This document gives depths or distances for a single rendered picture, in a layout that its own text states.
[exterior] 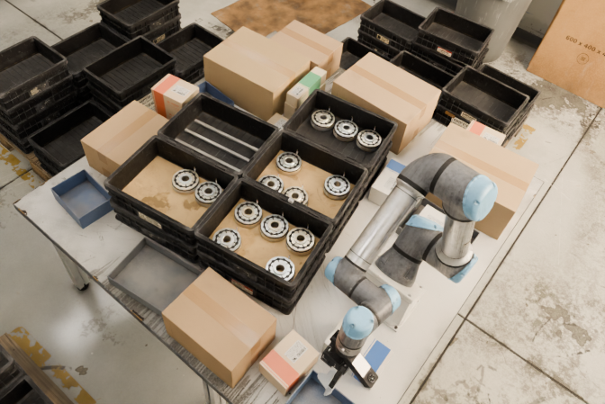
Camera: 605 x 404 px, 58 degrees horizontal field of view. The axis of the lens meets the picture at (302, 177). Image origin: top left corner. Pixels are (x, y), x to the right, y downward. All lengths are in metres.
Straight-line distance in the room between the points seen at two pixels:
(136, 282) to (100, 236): 0.26
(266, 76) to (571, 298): 1.98
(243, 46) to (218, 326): 1.38
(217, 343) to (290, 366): 0.25
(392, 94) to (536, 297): 1.37
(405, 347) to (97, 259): 1.17
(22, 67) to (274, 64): 1.47
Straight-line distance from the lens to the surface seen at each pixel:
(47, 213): 2.35
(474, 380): 2.84
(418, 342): 2.04
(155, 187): 2.16
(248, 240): 1.99
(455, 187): 1.47
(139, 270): 2.11
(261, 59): 2.58
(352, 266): 1.53
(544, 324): 3.12
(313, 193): 2.13
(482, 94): 3.31
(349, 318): 1.43
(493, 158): 2.36
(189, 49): 3.50
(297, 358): 1.86
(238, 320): 1.81
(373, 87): 2.50
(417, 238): 1.86
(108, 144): 2.30
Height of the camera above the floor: 2.51
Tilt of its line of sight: 50 degrees down
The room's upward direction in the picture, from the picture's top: 7 degrees clockwise
